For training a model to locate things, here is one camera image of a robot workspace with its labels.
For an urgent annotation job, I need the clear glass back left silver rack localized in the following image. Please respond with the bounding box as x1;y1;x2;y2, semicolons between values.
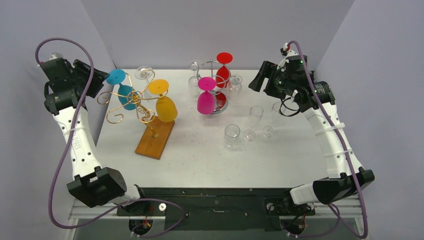
187;60;202;98

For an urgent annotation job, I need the clear glass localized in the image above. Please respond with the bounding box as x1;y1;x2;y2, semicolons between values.
261;102;284;138
227;74;243;101

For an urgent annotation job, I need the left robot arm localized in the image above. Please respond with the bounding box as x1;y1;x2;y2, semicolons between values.
40;53;149;215

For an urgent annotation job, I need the silver wire glass rack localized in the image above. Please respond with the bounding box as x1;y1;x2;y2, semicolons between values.
195;59;231;115

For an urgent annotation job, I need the yellow wine glass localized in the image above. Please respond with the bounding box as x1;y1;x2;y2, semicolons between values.
148;79;178;123

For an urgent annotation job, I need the pink wine glass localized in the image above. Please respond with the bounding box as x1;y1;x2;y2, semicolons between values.
197;77;216;115

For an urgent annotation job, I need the clear glass on silver rack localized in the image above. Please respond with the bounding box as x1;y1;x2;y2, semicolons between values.
227;74;243;101

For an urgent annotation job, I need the clear etched goblet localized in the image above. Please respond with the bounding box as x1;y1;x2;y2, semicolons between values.
224;124;241;148

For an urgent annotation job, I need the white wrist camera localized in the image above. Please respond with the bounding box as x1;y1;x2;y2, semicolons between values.
277;42;299;69
36;52;63;67

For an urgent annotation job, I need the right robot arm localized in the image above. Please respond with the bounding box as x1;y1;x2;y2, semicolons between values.
248;55;375;214

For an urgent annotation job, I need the clear glass back gold rack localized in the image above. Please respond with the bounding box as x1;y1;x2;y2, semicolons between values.
134;66;156;100

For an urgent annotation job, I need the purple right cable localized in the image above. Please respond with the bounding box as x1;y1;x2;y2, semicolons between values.
286;40;369;239

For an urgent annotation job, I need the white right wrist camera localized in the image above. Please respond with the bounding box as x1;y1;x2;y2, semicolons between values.
277;42;299;69

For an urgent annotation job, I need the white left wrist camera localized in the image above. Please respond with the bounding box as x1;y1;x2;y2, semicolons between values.
36;52;63;67

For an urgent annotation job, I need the gold rack with wooden base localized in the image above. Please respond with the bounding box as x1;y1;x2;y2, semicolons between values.
96;70;175;160

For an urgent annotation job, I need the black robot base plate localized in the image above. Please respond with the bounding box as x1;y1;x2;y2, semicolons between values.
117;187;316;231

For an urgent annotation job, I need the blue wine glass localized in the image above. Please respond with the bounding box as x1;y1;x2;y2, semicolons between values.
106;69;136;111

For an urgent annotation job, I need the red wine glass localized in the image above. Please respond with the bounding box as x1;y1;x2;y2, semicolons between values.
215;52;233;108

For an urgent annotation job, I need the clear champagne flute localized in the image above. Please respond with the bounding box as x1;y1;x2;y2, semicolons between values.
243;105;264;142

